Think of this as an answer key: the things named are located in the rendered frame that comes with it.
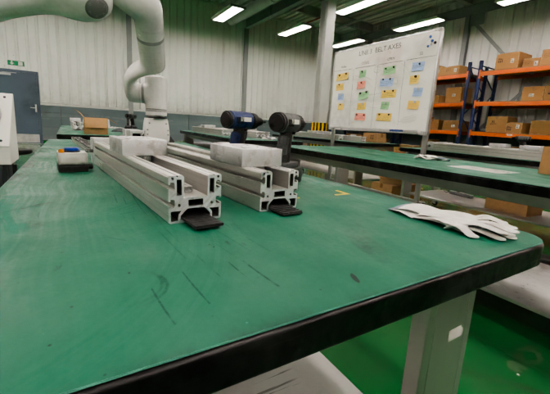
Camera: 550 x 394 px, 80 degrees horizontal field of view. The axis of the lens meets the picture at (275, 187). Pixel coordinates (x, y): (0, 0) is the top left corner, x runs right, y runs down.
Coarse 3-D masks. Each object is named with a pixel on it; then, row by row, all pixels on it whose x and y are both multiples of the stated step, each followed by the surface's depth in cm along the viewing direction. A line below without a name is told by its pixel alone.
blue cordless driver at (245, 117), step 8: (224, 112) 107; (232, 112) 107; (240, 112) 110; (248, 112) 113; (224, 120) 107; (232, 120) 106; (240, 120) 108; (248, 120) 111; (256, 120) 115; (232, 128) 109; (240, 128) 111; (248, 128) 114; (256, 128) 117; (232, 136) 110; (240, 136) 111
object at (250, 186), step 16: (176, 144) 126; (192, 160) 97; (208, 160) 86; (224, 176) 79; (240, 176) 73; (256, 176) 68; (272, 176) 68; (288, 176) 71; (224, 192) 80; (240, 192) 74; (256, 192) 70; (272, 192) 69; (288, 192) 72; (256, 208) 69
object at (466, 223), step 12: (408, 204) 77; (420, 204) 77; (420, 216) 69; (432, 216) 67; (444, 216) 65; (456, 216) 66; (468, 216) 66; (480, 216) 67; (492, 216) 66; (444, 228) 63; (456, 228) 62; (468, 228) 61; (480, 228) 65; (492, 228) 59; (504, 228) 59; (516, 228) 61; (504, 240) 58
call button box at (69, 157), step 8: (56, 152) 102; (64, 152) 100; (72, 152) 101; (80, 152) 102; (56, 160) 104; (64, 160) 100; (72, 160) 101; (80, 160) 102; (64, 168) 100; (72, 168) 102; (80, 168) 103; (88, 168) 107
